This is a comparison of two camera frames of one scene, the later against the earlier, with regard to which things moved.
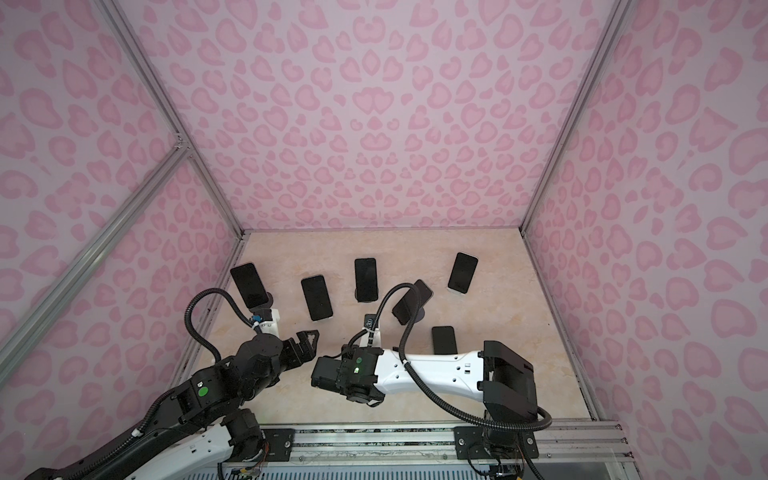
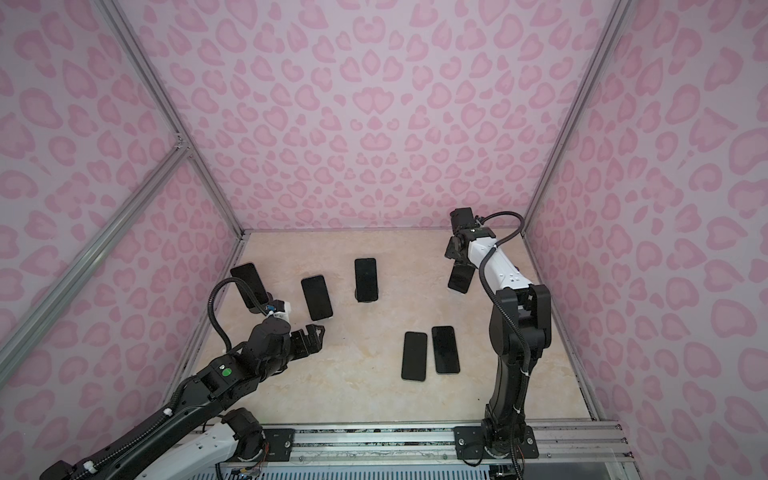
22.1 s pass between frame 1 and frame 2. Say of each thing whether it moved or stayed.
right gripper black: moved
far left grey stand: stayed
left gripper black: stayed
